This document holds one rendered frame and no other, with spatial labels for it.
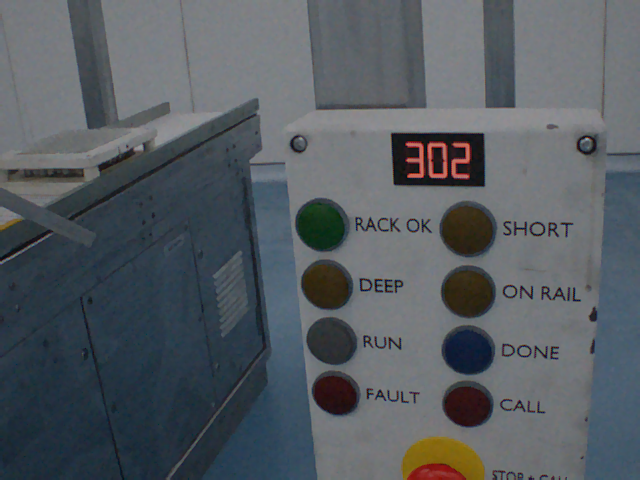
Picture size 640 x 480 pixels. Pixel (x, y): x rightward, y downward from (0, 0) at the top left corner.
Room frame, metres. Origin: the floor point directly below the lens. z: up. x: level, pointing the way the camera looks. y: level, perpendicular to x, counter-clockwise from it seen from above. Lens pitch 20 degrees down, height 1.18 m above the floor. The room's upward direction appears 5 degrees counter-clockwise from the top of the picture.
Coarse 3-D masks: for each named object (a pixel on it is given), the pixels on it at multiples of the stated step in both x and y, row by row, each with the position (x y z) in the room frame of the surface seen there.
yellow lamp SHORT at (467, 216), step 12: (456, 216) 0.36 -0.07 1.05; (468, 216) 0.36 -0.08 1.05; (480, 216) 0.36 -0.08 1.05; (444, 228) 0.36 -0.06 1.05; (456, 228) 0.36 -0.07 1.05; (468, 228) 0.36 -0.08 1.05; (480, 228) 0.36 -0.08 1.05; (492, 228) 0.36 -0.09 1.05; (456, 240) 0.36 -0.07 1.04; (468, 240) 0.36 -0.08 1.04; (480, 240) 0.36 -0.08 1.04; (468, 252) 0.36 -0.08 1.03
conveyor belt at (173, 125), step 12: (168, 120) 1.97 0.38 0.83; (180, 120) 1.95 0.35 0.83; (192, 120) 1.93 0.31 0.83; (204, 120) 1.92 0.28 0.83; (240, 120) 1.90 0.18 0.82; (168, 132) 1.80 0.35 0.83; (180, 132) 1.79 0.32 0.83; (156, 144) 1.67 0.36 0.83; (132, 180) 1.39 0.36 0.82; (108, 192) 1.30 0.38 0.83; (0, 216) 1.20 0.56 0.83; (12, 216) 1.20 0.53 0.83; (24, 240) 1.07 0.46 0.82
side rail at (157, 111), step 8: (160, 104) 2.03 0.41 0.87; (168, 104) 2.06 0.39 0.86; (144, 112) 1.94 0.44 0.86; (152, 112) 1.97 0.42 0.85; (160, 112) 2.01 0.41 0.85; (168, 112) 2.05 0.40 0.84; (120, 120) 1.84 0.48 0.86; (128, 120) 1.86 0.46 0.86; (136, 120) 1.89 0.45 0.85; (144, 120) 1.93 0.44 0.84
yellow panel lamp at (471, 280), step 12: (456, 276) 0.36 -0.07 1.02; (468, 276) 0.36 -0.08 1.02; (480, 276) 0.36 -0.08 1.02; (444, 288) 0.36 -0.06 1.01; (456, 288) 0.36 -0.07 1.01; (468, 288) 0.36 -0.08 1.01; (480, 288) 0.36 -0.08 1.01; (456, 300) 0.36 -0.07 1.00; (468, 300) 0.36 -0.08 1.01; (480, 300) 0.36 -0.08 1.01; (468, 312) 0.36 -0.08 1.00; (480, 312) 0.36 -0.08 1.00
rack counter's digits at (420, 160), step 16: (416, 144) 0.37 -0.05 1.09; (432, 144) 0.37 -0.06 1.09; (448, 144) 0.37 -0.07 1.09; (464, 144) 0.36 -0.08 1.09; (416, 160) 0.37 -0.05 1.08; (432, 160) 0.37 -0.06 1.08; (448, 160) 0.37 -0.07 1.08; (464, 160) 0.36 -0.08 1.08; (416, 176) 0.37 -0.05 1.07; (432, 176) 0.37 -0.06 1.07; (448, 176) 0.37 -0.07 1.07; (464, 176) 0.36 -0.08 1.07
